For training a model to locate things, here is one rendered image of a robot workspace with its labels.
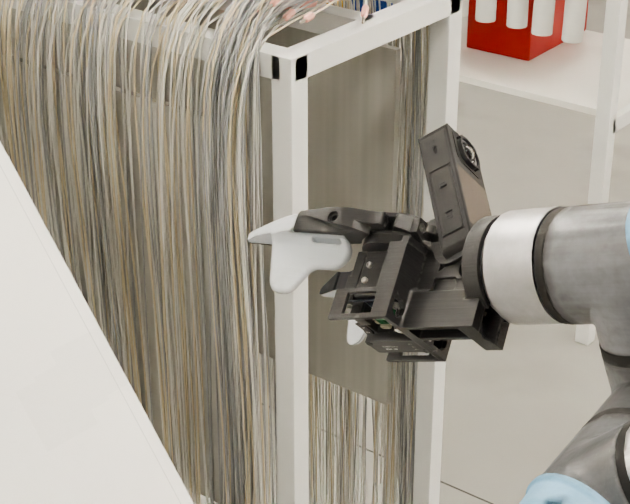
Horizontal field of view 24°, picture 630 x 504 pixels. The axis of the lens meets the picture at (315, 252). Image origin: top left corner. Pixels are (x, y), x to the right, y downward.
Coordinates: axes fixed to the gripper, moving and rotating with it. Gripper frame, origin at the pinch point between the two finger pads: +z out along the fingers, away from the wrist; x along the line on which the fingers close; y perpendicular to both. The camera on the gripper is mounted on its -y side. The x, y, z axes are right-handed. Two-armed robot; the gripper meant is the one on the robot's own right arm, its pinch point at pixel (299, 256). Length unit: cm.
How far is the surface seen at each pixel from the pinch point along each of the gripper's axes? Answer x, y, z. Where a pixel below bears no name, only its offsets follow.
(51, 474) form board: 7.2, 16.2, 30.2
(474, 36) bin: 184, -176, 164
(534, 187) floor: 269, -180, 199
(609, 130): 190, -143, 116
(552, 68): 193, -168, 142
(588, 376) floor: 226, -92, 131
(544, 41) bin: 194, -178, 148
